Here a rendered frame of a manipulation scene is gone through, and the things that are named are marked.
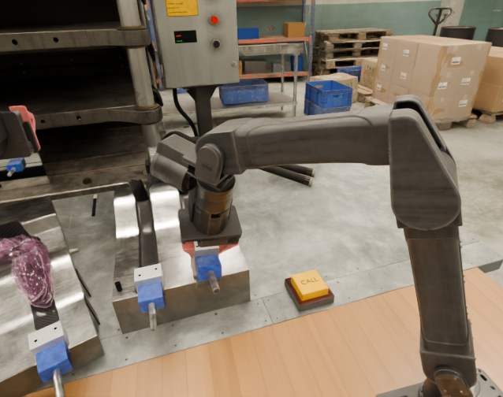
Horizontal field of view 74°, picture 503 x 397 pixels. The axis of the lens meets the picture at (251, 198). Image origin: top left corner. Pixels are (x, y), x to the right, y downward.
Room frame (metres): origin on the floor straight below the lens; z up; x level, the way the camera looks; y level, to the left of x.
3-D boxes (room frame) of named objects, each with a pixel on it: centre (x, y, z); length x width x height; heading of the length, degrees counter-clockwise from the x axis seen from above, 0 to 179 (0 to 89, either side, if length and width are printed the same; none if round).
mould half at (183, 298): (0.70, 0.20, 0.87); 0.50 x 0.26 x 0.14; 16
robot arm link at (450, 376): (0.28, -0.28, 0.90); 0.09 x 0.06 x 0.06; 154
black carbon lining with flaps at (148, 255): (0.68, 0.21, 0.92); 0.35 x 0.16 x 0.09; 16
